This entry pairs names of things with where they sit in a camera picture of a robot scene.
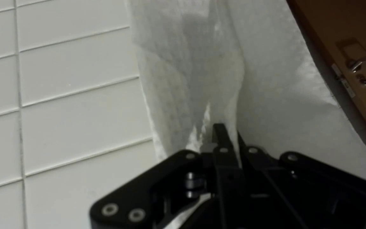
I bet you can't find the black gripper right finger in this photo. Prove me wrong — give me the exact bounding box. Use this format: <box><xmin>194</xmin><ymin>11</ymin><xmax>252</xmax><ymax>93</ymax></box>
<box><xmin>235</xmin><ymin>131</ymin><xmax>366</xmax><ymax>229</ymax></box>

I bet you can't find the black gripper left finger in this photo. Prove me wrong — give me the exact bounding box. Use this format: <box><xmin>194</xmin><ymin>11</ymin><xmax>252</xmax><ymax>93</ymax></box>
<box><xmin>88</xmin><ymin>123</ymin><xmax>246</xmax><ymax>229</ymax></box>

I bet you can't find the white dotted shower curtain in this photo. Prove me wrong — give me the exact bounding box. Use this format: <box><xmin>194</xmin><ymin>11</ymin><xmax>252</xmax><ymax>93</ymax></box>
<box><xmin>124</xmin><ymin>0</ymin><xmax>366</xmax><ymax>189</ymax></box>

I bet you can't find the brown wooden door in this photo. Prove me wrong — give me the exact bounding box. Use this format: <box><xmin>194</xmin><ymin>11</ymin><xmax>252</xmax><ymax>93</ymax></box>
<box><xmin>285</xmin><ymin>0</ymin><xmax>366</xmax><ymax>149</ymax></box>

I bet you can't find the metal door handle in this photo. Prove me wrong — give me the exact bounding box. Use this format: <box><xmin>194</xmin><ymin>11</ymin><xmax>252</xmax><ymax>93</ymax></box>
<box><xmin>335</xmin><ymin>37</ymin><xmax>366</xmax><ymax>90</ymax></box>

